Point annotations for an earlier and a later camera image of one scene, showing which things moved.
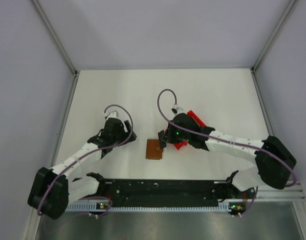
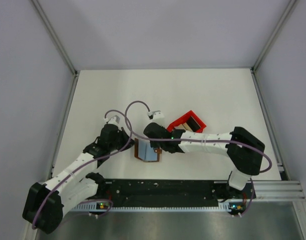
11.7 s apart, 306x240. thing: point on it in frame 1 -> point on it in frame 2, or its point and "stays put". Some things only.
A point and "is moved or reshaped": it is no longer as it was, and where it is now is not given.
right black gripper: x=169 y=138 -> x=153 y=144
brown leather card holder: x=153 y=149 is moved or reshaped
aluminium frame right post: x=291 y=4 stays put
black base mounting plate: x=170 y=191 stays put
